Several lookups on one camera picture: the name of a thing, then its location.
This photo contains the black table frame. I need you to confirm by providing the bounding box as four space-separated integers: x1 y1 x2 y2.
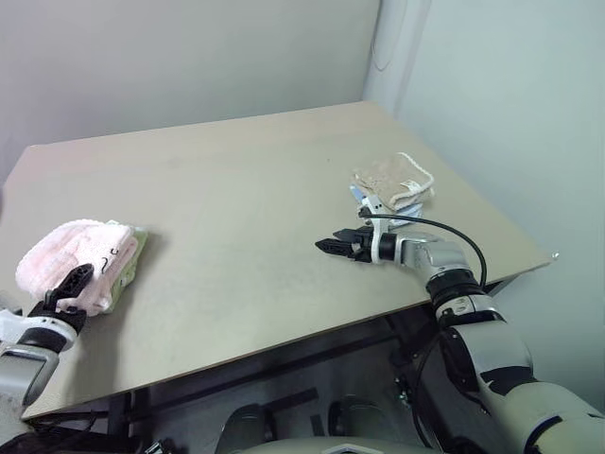
23 278 508 454

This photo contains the white wall cable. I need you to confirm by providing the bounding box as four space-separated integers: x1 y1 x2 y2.
370 0 408 73

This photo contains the silver robot torso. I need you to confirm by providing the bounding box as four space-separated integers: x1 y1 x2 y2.
214 433 427 454

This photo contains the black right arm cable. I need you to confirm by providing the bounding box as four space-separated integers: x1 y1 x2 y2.
356 213 489 448

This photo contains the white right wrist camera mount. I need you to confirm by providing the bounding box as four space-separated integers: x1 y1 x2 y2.
359 193 388 264

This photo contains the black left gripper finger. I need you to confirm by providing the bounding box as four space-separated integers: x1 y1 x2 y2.
44 263 93 305

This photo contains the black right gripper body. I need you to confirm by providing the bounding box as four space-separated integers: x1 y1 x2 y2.
349 226 379 264

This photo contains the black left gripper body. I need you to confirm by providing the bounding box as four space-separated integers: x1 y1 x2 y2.
29 290 88 331

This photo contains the green folded towel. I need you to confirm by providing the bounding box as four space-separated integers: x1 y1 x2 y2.
105 218 152 315

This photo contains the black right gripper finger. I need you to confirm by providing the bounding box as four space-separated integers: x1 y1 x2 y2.
314 238 360 259
332 227 372 243

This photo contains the pink towel with white trim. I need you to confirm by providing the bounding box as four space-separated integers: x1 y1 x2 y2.
14 217 139 317

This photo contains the beige cloth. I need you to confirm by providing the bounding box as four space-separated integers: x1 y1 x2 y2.
350 151 436 210

